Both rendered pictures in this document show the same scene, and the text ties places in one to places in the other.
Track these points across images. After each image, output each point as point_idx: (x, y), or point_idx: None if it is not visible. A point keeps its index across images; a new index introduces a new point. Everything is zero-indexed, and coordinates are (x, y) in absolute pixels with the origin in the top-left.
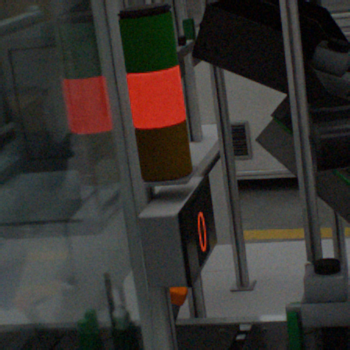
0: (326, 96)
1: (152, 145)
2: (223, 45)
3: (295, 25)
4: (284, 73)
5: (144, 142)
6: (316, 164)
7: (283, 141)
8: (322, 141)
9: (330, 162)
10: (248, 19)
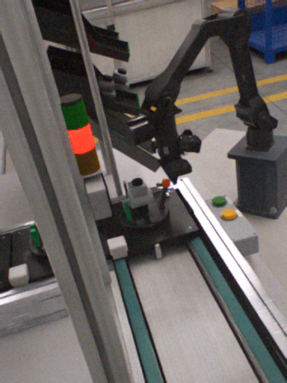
0: (110, 104)
1: (85, 160)
2: (57, 87)
3: (94, 75)
4: (90, 96)
5: (81, 159)
6: (132, 143)
7: (93, 126)
8: (134, 134)
9: (138, 142)
10: (58, 68)
